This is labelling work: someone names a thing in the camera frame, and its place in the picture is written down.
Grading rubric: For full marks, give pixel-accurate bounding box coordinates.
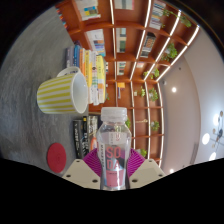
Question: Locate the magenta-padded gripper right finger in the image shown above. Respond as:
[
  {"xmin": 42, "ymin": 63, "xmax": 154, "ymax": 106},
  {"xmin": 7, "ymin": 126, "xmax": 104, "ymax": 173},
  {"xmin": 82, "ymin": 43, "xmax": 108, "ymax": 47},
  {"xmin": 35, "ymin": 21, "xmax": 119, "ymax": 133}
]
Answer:
[{"xmin": 125, "ymin": 148, "xmax": 167, "ymax": 190}]

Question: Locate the clear bottle with pink label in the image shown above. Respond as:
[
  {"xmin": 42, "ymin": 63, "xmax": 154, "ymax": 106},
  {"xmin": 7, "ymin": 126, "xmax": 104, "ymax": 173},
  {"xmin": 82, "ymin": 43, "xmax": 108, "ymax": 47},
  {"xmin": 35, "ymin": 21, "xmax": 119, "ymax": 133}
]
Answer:
[{"xmin": 95, "ymin": 106, "xmax": 132, "ymax": 192}]

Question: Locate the flat round red coaster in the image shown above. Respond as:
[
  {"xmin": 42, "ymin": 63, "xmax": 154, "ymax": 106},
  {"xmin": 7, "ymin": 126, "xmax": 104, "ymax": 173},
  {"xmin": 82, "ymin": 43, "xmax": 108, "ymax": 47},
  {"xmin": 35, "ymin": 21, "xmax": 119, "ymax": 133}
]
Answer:
[{"xmin": 46, "ymin": 142, "xmax": 68, "ymax": 174}]

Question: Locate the stack of colourful books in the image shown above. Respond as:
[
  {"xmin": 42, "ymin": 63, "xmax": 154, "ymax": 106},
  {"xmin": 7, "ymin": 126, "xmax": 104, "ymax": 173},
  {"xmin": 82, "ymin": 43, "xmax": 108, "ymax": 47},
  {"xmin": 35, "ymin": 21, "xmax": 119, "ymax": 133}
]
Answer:
[{"xmin": 64, "ymin": 44, "xmax": 108, "ymax": 107}]

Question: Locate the multi-bulb ceiling lamp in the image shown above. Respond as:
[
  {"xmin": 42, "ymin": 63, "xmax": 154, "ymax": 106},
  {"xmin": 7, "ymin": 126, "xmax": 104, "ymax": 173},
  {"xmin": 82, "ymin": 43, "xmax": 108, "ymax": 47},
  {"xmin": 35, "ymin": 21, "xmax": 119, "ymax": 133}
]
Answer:
[{"xmin": 201, "ymin": 111, "xmax": 224, "ymax": 162}]

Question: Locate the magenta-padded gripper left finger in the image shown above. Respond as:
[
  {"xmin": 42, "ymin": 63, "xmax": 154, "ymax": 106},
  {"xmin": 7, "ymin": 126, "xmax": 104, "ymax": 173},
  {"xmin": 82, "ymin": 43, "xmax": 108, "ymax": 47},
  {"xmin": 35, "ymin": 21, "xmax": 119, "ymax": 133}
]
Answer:
[{"xmin": 62, "ymin": 148, "xmax": 102, "ymax": 190}]

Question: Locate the stack of dark books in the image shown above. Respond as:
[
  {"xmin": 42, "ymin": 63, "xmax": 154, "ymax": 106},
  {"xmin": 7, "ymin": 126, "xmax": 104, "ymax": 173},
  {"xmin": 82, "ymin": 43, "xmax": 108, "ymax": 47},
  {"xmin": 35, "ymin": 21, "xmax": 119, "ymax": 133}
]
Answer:
[{"xmin": 72, "ymin": 114, "xmax": 101, "ymax": 160}]

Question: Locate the yellow striped white mug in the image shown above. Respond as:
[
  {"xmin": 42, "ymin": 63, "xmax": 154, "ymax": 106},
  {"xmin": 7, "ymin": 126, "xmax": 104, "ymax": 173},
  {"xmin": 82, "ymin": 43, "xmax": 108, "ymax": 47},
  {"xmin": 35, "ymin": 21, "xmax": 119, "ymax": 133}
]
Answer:
[{"xmin": 36, "ymin": 66, "xmax": 90, "ymax": 116}]

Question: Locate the orange wooden shelf unit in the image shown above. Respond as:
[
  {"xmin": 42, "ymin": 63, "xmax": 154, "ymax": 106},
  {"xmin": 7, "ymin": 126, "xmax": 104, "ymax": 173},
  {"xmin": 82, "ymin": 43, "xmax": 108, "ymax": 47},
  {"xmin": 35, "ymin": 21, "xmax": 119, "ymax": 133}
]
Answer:
[{"xmin": 54, "ymin": 0, "xmax": 201, "ymax": 168}]

